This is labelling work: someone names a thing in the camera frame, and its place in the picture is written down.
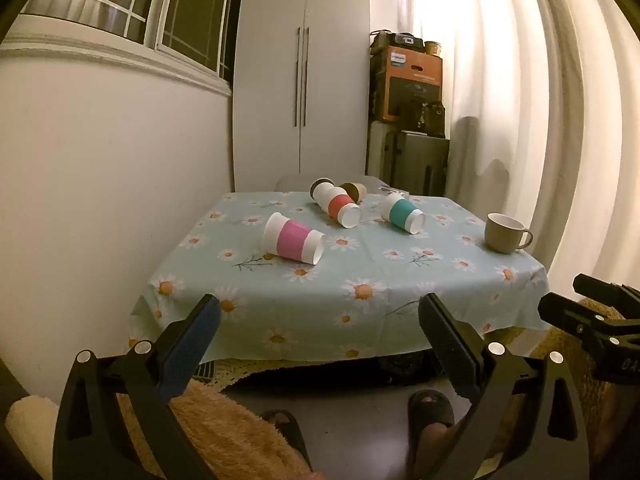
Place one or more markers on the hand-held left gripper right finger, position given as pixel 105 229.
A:
pixel 450 345

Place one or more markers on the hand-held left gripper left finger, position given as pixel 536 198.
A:
pixel 192 342

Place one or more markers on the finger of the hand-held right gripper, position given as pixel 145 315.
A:
pixel 607 292
pixel 575 312

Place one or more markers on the pink banded white cup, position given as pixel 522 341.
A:
pixel 292 238

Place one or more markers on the teal banded white cup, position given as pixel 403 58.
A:
pixel 402 212

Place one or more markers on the red banded white cup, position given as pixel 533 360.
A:
pixel 340 205

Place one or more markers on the brown paper cup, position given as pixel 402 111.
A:
pixel 354 190

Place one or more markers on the black sandal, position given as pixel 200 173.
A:
pixel 290 435
pixel 430 410

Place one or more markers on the fluffy tan blanket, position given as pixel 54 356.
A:
pixel 235 435

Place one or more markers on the beige ceramic mug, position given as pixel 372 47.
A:
pixel 502 234

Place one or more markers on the daisy print tablecloth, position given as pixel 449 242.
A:
pixel 350 290

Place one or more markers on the clear plastic wrapper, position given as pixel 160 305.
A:
pixel 393 190

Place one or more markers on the grey suitcase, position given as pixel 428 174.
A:
pixel 415 160

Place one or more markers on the white curtain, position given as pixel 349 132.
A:
pixel 530 110

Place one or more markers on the black bag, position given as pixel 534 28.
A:
pixel 425 115

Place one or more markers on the orange cardboard box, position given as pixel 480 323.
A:
pixel 417 75

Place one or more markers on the white wardrobe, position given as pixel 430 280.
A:
pixel 280 75

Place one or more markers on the brown jar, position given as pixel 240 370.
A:
pixel 433 48

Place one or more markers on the white framed window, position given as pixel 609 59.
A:
pixel 150 5

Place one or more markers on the black camera case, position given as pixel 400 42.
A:
pixel 400 40

